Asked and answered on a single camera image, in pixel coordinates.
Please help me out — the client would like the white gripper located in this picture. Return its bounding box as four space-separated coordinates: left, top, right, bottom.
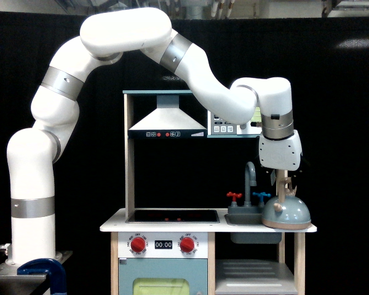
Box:
259 130 302 196

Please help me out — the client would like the light blue toy teapot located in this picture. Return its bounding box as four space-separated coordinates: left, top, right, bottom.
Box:
261 170 311 230

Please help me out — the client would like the right red stove knob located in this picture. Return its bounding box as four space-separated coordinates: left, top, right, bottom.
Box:
179 237 195 253

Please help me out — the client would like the red stove knob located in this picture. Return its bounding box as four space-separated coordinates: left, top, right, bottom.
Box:
130 237 146 253
179 237 195 253

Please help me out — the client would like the black toy stove top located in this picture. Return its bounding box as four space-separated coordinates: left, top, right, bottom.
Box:
126 209 219 223

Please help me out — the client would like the left red stove knob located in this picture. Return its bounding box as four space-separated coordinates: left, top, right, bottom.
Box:
130 237 146 253

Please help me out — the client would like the grey toy faucet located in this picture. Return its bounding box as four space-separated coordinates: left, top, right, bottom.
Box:
228 162 264 214

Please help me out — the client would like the grey toy sink basin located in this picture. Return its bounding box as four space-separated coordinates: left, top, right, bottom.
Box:
224 213 282 244

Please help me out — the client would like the white toy microwave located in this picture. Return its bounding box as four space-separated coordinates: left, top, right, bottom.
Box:
207 107 262 138

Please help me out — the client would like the grey lower shelf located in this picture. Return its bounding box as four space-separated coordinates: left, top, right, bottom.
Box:
215 259 298 294

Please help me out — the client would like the grey toy range hood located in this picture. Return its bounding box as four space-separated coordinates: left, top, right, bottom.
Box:
128 95 207 140

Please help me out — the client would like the black timer display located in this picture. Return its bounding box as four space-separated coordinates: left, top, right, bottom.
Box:
154 240 172 250

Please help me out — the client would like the light blue oven door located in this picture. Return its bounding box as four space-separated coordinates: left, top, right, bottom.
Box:
119 258 208 294

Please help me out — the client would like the blue c-clamp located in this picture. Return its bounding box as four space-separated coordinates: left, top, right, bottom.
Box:
17 258 67 295

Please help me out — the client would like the blue toy tap handle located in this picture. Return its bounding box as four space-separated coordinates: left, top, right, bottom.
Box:
252 192 271 208

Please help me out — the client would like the red toy tap handle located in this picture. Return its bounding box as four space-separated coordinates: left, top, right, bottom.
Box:
226 192 242 207

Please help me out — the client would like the wooden toy kitchen frame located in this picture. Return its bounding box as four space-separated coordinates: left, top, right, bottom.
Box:
100 90 317 294

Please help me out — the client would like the grey metal base plate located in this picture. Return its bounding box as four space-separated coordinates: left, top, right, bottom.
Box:
0 250 73 280

